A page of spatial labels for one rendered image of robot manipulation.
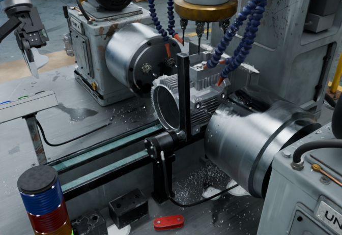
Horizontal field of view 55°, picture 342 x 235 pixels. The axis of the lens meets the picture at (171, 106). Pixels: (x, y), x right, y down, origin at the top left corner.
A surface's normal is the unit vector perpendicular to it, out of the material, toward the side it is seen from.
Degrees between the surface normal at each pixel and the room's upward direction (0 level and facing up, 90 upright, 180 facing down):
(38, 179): 0
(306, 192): 90
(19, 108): 57
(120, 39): 39
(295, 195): 89
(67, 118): 0
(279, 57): 90
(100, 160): 90
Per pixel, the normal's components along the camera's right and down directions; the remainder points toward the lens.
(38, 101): 0.48, -0.07
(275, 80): -0.82, 0.31
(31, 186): 0.00, -0.84
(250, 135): -0.60, -0.34
